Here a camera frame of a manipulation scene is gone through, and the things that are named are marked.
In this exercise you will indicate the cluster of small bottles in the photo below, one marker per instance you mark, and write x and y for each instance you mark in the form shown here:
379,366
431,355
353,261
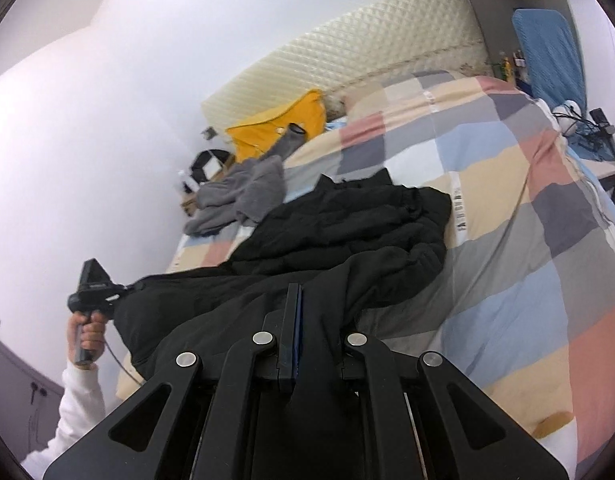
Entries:
510,67

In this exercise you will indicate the wooden nightstand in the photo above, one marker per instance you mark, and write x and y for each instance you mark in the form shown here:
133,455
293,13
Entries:
190,206

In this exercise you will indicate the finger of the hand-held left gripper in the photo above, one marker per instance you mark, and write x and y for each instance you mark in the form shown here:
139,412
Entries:
133,289

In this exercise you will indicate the cream quilted headboard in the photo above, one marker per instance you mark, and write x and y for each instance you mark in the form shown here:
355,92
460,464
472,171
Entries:
362,35

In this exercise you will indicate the white desk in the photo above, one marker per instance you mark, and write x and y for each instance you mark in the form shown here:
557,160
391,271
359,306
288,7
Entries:
605,167

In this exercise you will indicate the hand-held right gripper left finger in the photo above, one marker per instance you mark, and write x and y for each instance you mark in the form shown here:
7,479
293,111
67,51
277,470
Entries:
297,340

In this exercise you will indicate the yellow pillow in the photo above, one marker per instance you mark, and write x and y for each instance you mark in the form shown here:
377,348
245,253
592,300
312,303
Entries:
267,130

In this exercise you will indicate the person's left forearm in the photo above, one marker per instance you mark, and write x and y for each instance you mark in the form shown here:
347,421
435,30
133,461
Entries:
72,420

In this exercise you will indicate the person's left hand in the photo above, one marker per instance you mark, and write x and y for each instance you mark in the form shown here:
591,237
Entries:
89,332

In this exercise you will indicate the checked pastel duvet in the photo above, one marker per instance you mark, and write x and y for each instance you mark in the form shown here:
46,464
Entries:
512,285

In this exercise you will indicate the pink pillow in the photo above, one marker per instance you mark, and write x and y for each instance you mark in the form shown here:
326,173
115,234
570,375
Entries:
362,100

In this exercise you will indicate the white flat box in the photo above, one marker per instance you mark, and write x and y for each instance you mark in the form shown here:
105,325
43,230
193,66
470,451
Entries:
210,164

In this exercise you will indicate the black microphone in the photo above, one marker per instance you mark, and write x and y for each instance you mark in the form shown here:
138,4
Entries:
603,125

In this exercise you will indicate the grey wall socket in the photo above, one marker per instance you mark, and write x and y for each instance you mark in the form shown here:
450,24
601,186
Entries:
210,133

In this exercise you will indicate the chair with blue towel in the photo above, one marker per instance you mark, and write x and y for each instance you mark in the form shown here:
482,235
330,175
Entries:
547,50

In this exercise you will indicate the white round device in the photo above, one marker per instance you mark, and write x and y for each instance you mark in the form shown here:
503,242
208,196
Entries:
567,116

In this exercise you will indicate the grey low cabinet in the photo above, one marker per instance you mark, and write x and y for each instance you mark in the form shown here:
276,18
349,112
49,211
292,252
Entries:
17,390

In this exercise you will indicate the black puffer jacket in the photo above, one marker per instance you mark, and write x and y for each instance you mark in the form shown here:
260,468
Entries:
337,230

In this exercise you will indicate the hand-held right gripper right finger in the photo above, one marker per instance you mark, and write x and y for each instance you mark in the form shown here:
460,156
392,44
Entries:
367,360

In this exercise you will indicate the grey fleece garment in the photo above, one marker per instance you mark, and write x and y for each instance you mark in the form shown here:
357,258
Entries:
252,180

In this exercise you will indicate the black bag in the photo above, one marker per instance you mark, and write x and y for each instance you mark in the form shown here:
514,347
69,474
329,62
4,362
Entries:
200,160

